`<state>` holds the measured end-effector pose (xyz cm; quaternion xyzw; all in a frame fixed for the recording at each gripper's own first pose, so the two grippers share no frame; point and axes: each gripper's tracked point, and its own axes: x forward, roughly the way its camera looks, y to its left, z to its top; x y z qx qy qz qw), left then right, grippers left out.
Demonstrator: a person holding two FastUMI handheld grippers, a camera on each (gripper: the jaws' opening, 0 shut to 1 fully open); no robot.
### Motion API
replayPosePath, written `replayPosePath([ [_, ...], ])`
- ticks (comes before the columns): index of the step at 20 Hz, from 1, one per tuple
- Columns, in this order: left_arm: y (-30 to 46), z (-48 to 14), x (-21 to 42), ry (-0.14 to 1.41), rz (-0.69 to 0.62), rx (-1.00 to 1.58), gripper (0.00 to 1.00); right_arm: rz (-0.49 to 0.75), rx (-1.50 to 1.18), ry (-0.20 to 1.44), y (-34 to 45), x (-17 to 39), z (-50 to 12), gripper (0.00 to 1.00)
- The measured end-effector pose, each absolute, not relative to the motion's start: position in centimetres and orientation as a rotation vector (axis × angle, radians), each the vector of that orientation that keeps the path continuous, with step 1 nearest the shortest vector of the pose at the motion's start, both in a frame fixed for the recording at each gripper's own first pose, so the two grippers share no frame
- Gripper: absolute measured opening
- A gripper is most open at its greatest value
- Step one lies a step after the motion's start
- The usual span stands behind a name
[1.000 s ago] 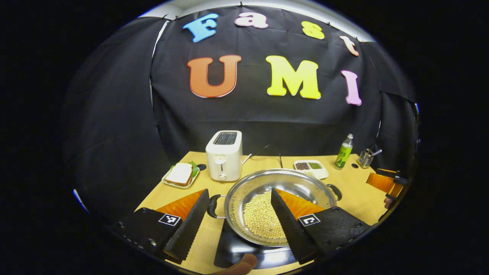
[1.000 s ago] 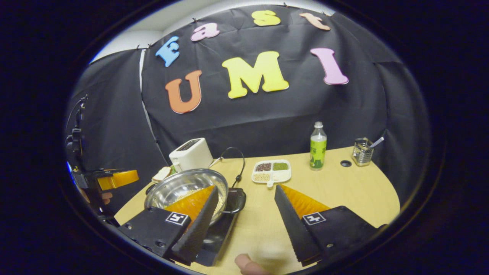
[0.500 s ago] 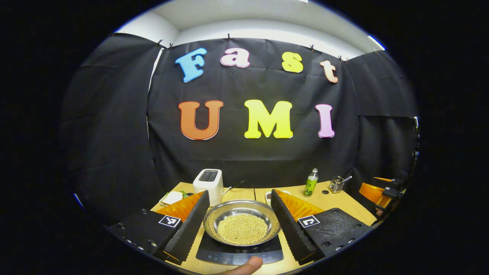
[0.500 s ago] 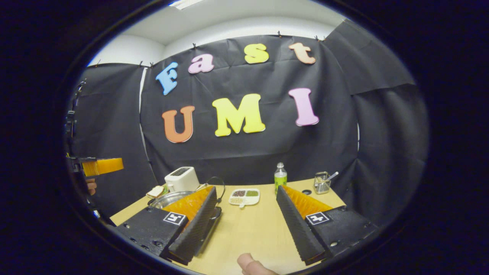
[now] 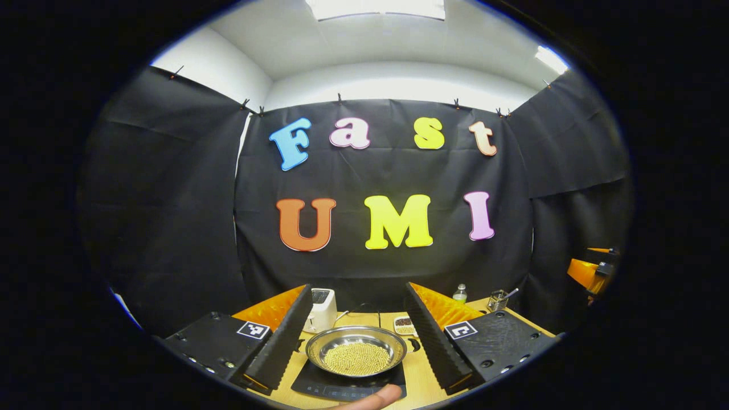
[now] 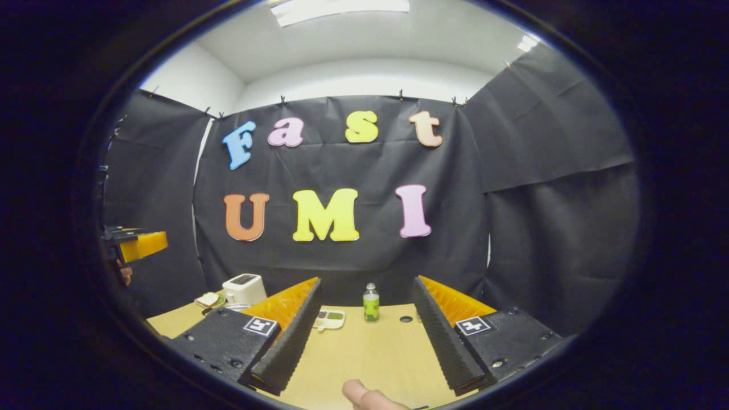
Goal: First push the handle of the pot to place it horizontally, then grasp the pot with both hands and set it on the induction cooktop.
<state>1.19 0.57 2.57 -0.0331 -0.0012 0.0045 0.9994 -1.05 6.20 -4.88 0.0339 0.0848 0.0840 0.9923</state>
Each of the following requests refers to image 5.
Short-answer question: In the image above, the row of small cloth clips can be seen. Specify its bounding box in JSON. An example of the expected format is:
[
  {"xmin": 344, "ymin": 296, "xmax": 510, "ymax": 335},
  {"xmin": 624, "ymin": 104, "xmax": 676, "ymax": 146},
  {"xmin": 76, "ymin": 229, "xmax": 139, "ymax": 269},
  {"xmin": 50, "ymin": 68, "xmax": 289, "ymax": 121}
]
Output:
[{"xmin": 170, "ymin": 64, "xmax": 552, "ymax": 117}]

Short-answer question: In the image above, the black backdrop cloth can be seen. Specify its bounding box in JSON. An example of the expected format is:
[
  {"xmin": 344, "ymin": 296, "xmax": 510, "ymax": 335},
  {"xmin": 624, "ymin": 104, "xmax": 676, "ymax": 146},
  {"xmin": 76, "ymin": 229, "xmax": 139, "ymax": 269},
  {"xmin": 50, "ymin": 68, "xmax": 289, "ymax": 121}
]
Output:
[{"xmin": 77, "ymin": 65, "xmax": 633, "ymax": 337}]

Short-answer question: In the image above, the white toaster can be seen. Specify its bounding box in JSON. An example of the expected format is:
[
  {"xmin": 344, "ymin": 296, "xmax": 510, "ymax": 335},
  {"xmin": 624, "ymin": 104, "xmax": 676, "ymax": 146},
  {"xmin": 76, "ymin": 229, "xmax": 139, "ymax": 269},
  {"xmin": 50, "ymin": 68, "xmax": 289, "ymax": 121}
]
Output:
[{"xmin": 302, "ymin": 288, "xmax": 338, "ymax": 334}]

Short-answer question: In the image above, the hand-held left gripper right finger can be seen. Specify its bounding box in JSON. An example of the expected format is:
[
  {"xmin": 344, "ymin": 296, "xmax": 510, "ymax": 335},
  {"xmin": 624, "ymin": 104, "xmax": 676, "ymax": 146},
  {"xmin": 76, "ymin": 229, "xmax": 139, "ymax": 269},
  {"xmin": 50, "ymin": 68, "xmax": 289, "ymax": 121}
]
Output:
[{"xmin": 404, "ymin": 282, "xmax": 562, "ymax": 395}]

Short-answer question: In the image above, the white side table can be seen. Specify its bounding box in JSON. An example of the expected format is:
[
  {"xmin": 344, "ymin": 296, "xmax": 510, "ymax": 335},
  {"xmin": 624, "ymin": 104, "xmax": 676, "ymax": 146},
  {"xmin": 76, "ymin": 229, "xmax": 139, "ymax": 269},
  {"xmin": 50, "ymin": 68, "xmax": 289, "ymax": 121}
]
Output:
[{"xmin": 113, "ymin": 292, "xmax": 143, "ymax": 331}]

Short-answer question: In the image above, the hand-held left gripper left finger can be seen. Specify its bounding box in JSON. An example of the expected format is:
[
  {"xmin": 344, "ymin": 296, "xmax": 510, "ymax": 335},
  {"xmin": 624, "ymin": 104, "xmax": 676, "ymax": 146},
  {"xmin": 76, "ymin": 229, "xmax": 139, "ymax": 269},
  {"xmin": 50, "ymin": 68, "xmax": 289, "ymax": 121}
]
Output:
[{"xmin": 153, "ymin": 284, "xmax": 314, "ymax": 396}]

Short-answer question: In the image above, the pile of soybeans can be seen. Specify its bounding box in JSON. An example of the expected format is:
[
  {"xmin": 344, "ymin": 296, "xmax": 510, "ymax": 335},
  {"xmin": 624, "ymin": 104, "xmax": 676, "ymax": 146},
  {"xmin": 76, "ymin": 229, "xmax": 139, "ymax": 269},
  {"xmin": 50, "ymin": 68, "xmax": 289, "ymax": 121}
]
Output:
[{"xmin": 323, "ymin": 342, "xmax": 392, "ymax": 376}]

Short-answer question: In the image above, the small ceiling light panel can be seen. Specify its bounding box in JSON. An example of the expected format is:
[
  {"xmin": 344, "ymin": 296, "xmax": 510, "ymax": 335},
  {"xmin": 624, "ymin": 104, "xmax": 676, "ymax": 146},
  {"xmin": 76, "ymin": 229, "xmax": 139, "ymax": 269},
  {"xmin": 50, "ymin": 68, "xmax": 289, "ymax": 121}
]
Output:
[{"xmin": 534, "ymin": 46, "xmax": 569, "ymax": 75}]

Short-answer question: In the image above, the black power cable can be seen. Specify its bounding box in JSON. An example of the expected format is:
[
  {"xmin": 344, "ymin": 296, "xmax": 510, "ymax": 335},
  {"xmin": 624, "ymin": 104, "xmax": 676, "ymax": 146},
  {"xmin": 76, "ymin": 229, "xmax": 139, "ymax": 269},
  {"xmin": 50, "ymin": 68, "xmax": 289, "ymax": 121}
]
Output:
[{"xmin": 336, "ymin": 305, "xmax": 382, "ymax": 329}]

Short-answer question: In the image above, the large ceiling light panel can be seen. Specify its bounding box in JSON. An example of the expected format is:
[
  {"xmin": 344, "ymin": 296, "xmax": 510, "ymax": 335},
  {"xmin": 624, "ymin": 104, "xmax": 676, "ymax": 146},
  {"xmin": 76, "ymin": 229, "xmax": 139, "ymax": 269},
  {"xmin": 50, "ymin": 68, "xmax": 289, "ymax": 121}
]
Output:
[{"xmin": 305, "ymin": 0, "xmax": 446, "ymax": 22}]

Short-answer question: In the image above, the steel pot with black handle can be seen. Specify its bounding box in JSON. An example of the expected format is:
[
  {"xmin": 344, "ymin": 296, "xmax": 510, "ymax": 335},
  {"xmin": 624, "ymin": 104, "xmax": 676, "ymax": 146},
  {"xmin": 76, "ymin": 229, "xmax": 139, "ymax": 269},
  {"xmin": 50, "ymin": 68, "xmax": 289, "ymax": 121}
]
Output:
[{"xmin": 296, "ymin": 326, "xmax": 421, "ymax": 378}]

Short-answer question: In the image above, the black induction cooktop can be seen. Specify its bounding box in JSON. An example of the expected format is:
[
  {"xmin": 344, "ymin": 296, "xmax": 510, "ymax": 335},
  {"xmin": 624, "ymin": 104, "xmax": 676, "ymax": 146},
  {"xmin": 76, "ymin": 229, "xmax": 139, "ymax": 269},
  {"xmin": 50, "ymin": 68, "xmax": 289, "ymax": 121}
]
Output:
[{"xmin": 290, "ymin": 359, "xmax": 408, "ymax": 402}]

